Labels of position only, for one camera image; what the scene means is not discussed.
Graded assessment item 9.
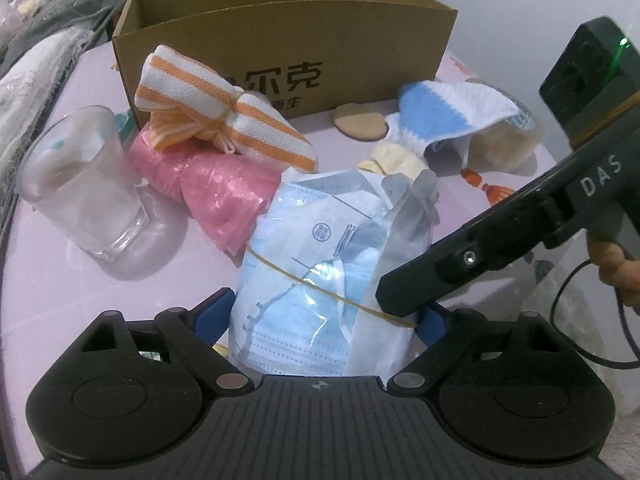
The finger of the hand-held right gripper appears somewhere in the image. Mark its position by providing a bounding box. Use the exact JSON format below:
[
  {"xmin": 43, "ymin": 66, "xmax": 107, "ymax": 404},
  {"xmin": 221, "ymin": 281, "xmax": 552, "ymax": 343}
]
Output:
[{"xmin": 375, "ymin": 191, "xmax": 569, "ymax": 319}]

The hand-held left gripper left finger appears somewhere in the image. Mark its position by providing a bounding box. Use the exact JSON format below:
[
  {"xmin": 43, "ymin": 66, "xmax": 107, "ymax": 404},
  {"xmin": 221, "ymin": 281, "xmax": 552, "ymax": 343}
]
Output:
[{"xmin": 65, "ymin": 287, "xmax": 254, "ymax": 395}]

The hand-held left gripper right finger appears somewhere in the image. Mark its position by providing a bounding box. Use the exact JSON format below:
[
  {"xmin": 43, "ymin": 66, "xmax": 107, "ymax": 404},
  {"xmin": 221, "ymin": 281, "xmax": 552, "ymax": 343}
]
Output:
[{"xmin": 386, "ymin": 304, "xmax": 576, "ymax": 396}]

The blue face mask packet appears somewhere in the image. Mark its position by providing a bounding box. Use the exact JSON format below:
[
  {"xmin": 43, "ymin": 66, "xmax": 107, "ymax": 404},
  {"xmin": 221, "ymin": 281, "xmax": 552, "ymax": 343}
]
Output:
[{"xmin": 227, "ymin": 169, "xmax": 441, "ymax": 378}]

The cream cloth with yellow trim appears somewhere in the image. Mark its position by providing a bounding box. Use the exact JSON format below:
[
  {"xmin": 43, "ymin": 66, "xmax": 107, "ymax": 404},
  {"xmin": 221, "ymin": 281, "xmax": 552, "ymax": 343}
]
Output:
[{"xmin": 357, "ymin": 140, "xmax": 431, "ymax": 178}]

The pink plastic bag roll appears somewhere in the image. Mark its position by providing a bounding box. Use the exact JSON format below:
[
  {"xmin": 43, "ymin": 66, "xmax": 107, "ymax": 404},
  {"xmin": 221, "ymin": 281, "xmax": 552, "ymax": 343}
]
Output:
[{"xmin": 127, "ymin": 127, "xmax": 283, "ymax": 256}]

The blue white knitted cloth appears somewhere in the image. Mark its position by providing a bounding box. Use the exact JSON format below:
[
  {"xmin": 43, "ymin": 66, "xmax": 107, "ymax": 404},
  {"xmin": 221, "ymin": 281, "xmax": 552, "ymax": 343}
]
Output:
[{"xmin": 385, "ymin": 80, "xmax": 521, "ymax": 153}]

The clear glass cup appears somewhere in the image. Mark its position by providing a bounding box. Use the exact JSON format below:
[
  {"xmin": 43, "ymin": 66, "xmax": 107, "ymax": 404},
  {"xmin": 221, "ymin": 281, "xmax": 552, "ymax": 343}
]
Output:
[{"xmin": 17, "ymin": 105, "xmax": 150, "ymax": 262}]

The orange striped white towel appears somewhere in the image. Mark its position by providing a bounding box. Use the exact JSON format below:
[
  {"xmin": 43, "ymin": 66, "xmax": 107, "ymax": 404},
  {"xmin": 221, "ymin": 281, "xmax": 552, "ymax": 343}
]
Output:
[{"xmin": 134, "ymin": 45, "xmax": 318, "ymax": 171}]

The brown cardboard box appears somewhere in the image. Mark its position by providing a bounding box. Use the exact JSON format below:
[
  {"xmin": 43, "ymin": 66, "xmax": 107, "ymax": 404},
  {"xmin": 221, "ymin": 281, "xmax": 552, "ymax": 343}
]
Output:
[{"xmin": 112, "ymin": 0, "xmax": 458, "ymax": 128}]

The person's right hand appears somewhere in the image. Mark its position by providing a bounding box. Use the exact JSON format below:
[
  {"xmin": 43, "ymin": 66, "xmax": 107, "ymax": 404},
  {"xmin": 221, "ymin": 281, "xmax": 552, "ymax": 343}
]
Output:
[{"xmin": 587, "ymin": 232, "xmax": 640, "ymax": 317}]

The clear packing tape roll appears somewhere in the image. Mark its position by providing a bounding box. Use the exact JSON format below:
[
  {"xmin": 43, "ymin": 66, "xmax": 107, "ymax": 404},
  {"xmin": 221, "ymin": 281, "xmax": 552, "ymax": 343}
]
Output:
[{"xmin": 467, "ymin": 85, "xmax": 546, "ymax": 173}]

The round tan coaster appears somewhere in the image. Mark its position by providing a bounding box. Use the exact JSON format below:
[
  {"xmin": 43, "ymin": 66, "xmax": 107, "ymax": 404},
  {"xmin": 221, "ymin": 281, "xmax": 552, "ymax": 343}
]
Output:
[{"xmin": 334, "ymin": 102, "xmax": 390, "ymax": 142}]

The grey blanket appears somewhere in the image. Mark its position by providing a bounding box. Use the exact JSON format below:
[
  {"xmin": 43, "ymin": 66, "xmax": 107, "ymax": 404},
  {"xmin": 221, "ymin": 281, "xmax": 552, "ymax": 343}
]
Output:
[{"xmin": 30, "ymin": 0, "xmax": 118, "ymax": 46}]

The black cable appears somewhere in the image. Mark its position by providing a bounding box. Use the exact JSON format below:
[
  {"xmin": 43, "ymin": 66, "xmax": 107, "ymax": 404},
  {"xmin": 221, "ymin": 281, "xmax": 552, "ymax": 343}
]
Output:
[{"xmin": 550, "ymin": 259, "xmax": 640, "ymax": 368}]

